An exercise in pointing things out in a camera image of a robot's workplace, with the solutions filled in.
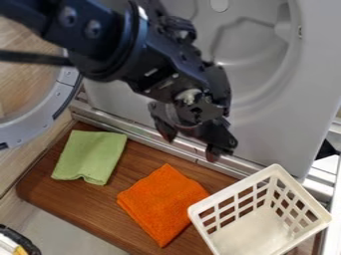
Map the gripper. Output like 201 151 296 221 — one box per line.
124 15 240 163

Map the orange cloth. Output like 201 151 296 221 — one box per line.
116 162 211 249

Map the green cloth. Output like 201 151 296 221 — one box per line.
49 129 130 186

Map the white basket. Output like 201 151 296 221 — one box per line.
186 163 333 255

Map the washing machine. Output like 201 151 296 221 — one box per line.
0 0 341 207

